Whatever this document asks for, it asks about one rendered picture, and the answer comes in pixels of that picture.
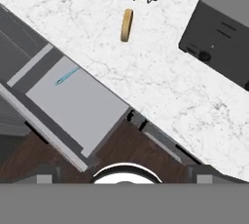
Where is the grey toaster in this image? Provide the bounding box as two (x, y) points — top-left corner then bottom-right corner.
(177, 0), (249, 93)

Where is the teal ladle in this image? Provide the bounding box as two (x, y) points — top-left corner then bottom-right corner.
(53, 66), (82, 87)

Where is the open grey drawer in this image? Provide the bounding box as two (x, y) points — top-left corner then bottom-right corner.
(0, 3), (132, 173)

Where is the grey drawer front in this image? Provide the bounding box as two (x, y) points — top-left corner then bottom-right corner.
(138, 120), (204, 167)

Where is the grey cupboard front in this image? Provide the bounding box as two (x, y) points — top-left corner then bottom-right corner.
(0, 93), (34, 137)

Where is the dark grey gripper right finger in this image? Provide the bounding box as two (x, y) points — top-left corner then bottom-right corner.
(189, 165), (248, 185)

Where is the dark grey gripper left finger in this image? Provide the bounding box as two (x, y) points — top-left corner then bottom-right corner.
(5, 165), (62, 185)

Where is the tan ring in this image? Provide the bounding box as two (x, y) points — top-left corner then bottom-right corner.
(120, 8), (135, 44)

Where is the round white and black thing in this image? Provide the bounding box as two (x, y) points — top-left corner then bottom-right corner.
(89, 162), (163, 185)

